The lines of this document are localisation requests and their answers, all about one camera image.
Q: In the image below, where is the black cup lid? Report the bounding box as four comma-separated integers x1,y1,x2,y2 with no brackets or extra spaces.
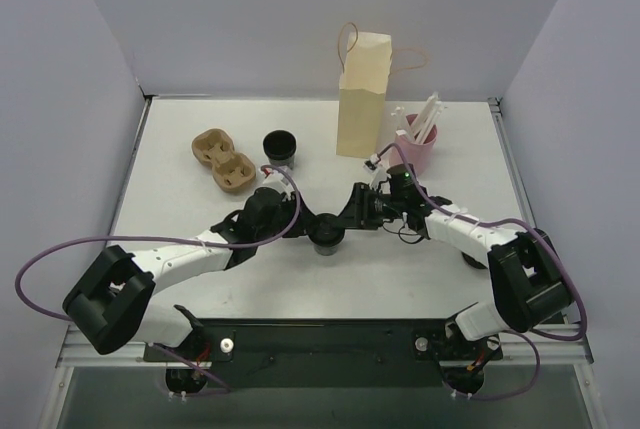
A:
308,213,345,243

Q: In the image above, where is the black coffee cup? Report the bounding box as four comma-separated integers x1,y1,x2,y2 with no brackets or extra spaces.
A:
262,130,297,169
313,239,342,256

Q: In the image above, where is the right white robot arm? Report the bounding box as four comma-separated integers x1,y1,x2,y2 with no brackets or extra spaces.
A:
337,165,574,357

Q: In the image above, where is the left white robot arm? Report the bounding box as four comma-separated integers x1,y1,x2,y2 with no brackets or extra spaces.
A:
62,188,305,360

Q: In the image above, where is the pink straw holder cup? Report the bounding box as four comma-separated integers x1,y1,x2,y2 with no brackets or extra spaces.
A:
389,114,438,177

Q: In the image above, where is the brown pulp cup carrier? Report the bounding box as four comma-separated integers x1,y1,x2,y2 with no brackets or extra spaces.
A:
191,128,256,194

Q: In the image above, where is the white wrapped straw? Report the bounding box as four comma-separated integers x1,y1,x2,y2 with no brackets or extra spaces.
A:
392,106,415,143
410,92,440,144
416,102,443,144

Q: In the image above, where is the beige paper bag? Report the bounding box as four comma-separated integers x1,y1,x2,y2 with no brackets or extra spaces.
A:
336,22,428,158

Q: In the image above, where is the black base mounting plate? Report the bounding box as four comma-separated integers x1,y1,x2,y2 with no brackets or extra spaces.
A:
143,319,503,393

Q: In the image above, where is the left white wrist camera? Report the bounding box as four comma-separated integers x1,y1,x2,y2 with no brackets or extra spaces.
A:
259,165,294,198

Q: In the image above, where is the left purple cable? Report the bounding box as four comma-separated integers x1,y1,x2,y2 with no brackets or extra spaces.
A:
14,163,302,395

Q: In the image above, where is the aluminium frame rail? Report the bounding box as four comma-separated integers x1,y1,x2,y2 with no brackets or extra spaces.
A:
54,97,596,370

